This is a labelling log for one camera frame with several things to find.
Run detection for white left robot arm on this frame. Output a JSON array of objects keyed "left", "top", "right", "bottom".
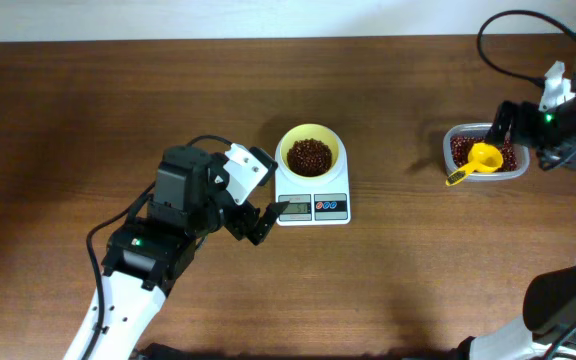
[{"left": 65, "top": 144, "right": 287, "bottom": 359}]

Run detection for white digital kitchen scale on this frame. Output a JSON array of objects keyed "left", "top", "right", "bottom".
[{"left": 275, "top": 138, "right": 351, "bottom": 226}]

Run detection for red adzuki beans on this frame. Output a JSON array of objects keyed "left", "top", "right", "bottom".
[{"left": 450, "top": 136, "right": 518, "bottom": 172}]

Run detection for clear plastic container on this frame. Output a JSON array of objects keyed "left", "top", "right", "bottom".
[{"left": 443, "top": 123, "right": 530, "bottom": 182}]

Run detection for yellow plastic bowl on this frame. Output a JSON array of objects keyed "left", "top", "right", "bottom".
[{"left": 276, "top": 124, "right": 342, "bottom": 180}]

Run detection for orange plastic scoop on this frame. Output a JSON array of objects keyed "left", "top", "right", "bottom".
[{"left": 445, "top": 142, "right": 503, "bottom": 186}]

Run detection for adzuki beans in bowl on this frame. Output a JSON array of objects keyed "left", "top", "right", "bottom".
[{"left": 287, "top": 138, "right": 332, "bottom": 177}]

